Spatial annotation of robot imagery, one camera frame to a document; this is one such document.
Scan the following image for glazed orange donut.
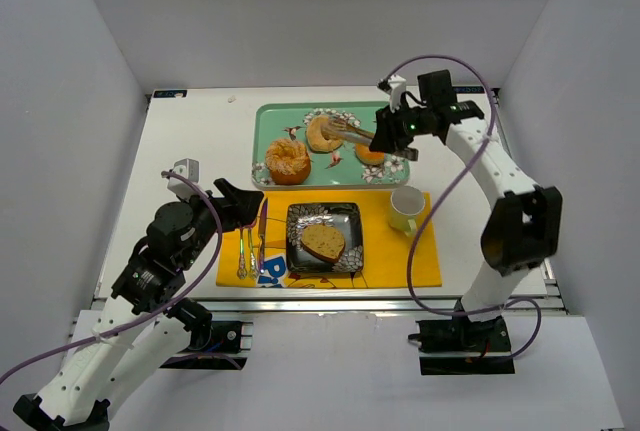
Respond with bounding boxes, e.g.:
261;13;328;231
354;143;385;166

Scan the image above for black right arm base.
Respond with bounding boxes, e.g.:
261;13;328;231
408;317;515;376

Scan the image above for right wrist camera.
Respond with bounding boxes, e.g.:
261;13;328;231
377;74;406;112

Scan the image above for brown bread slice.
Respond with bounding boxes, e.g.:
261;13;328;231
300;224;346;263

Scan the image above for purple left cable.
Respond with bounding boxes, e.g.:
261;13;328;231
0;170;246;387

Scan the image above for right corner label sticker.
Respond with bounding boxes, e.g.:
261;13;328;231
453;86;485;94

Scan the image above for yellow placemat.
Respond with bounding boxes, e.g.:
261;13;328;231
216;190;412;290

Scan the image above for iridescent spoon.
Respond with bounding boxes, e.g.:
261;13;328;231
248;227;258;280

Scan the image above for pale speckled bagel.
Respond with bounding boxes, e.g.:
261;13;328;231
306;115;343;153

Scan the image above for sugar-crusted round bun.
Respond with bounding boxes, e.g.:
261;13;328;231
265;138;311;186

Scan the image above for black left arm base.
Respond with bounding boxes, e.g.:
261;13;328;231
160;320;254;371

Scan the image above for black floral square plate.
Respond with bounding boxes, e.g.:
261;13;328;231
286;202;364;275

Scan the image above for iridescent fork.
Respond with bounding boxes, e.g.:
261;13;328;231
236;228;247;280

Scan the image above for iridescent knife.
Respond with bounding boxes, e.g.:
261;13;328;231
258;198;268;274

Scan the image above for green floral tray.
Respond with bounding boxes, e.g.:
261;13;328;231
251;101;410;190

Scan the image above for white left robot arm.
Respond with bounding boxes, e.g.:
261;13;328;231
13;172;264;430

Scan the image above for pale green mug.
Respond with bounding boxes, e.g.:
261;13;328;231
388;186;426;237

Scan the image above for metal serving tongs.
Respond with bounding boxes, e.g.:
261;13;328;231
323;119;419;162

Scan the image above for left corner label sticker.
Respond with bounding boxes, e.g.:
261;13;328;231
152;89;187;99

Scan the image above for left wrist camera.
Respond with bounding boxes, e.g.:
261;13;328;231
161;158;201;202

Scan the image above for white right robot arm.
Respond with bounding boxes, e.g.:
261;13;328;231
369;70;563;322

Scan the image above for corner label sticker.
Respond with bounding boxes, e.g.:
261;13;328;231
453;86;485;94
152;89;187;99

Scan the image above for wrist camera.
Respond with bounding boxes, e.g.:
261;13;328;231
161;158;201;202
377;74;406;112

